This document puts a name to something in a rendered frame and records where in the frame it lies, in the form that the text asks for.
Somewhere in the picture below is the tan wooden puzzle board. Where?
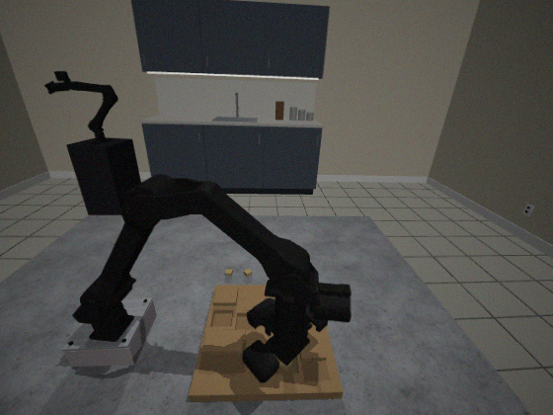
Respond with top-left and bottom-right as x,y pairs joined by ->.
189,285 -> 343,402

